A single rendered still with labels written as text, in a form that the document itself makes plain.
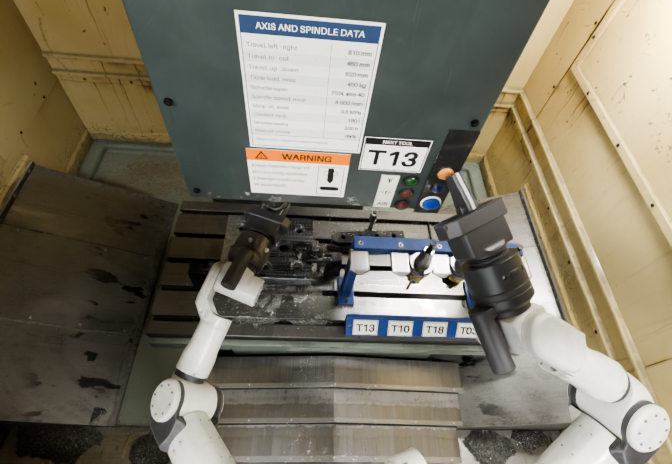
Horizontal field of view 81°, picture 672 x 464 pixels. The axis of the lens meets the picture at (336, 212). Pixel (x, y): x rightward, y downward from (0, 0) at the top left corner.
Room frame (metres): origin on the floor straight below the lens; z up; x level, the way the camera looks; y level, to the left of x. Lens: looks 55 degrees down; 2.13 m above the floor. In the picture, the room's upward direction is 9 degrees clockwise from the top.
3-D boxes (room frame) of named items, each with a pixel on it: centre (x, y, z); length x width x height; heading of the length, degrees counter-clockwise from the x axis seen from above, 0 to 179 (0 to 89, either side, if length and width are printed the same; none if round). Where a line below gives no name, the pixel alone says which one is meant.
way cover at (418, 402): (0.23, -0.09, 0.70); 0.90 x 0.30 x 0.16; 98
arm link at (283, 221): (0.50, 0.18, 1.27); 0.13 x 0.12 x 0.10; 79
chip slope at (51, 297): (0.50, 0.82, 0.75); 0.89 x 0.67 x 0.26; 8
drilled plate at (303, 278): (0.63, 0.20, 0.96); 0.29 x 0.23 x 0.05; 98
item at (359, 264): (0.50, -0.08, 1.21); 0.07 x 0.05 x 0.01; 8
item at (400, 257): (0.51, -0.19, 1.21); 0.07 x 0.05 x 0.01; 8
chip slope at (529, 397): (0.68, -0.48, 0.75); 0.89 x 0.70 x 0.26; 8
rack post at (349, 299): (0.55, -0.07, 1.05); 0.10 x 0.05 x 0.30; 8
